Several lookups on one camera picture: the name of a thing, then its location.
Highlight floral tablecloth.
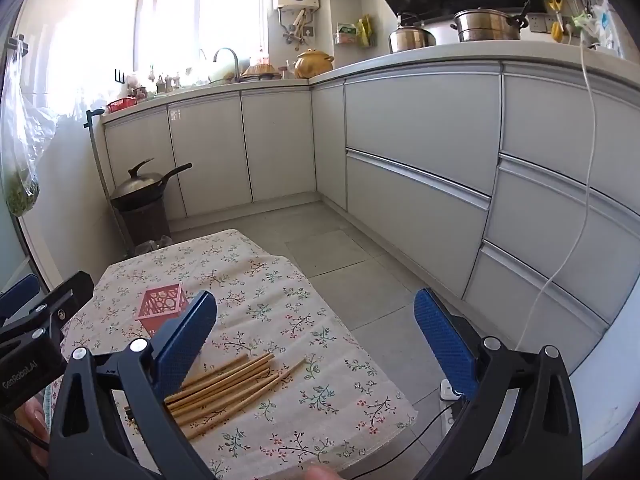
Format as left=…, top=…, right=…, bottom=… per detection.
left=42, top=229, right=420, bottom=480

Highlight black cable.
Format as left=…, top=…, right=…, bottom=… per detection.
left=345, top=402, right=453, bottom=480

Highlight dark wok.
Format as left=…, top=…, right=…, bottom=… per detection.
left=111, top=162, right=193, bottom=211

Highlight yellow clay pot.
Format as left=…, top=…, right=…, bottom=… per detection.
left=294, top=49, right=335, bottom=79

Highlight white power strip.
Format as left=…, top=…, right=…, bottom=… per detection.
left=439, top=379, right=468, bottom=402

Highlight white kitchen cabinets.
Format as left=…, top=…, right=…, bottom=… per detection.
left=102, top=60, right=640, bottom=361

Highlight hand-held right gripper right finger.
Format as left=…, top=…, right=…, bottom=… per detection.
left=414, top=287, right=586, bottom=480

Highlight plastic bag of greens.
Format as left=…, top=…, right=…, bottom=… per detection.
left=0, top=35, right=58, bottom=218

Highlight steel pot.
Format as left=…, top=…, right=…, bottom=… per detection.
left=450, top=1, right=531, bottom=42

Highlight brown bin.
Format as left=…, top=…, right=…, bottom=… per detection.
left=112, top=197, right=173, bottom=250

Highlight clear plastic bag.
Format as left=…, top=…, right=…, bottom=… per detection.
left=575, top=0, right=626, bottom=58

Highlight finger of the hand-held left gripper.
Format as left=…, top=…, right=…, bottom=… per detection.
left=0, top=274, right=42, bottom=320
left=0, top=271, right=96, bottom=346

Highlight pile of bamboo chopsticks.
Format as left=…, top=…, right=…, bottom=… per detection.
left=124, top=351, right=307, bottom=442

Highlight window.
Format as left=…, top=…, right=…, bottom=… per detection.
left=135, top=0, right=273, bottom=78

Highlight white countertop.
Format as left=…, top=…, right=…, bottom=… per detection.
left=102, top=40, right=640, bottom=121

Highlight person's left hand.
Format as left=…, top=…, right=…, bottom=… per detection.
left=12, top=397, right=52, bottom=454

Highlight steel kettle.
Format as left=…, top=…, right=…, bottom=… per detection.
left=389, top=12, right=437, bottom=54

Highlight steel faucet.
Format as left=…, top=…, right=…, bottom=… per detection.
left=213, top=47, right=241, bottom=83

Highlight woven basket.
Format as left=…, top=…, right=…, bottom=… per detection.
left=240, top=62, right=282, bottom=82

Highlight wok lid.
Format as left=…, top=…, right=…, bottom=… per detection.
left=112, top=158, right=163, bottom=196

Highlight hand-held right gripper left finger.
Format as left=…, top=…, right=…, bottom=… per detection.
left=47, top=290, right=218, bottom=480

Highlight white cable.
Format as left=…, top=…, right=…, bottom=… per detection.
left=517, top=42, right=598, bottom=348

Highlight yellow-handled scissors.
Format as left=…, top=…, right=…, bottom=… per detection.
left=545, top=0, right=566, bottom=43

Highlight black-topped grey pole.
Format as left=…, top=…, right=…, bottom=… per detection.
left=84, top=109, right=136, bottom=256

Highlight pink plastic basket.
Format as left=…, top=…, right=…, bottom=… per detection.
left=134, top=282, right=188, bottom=338

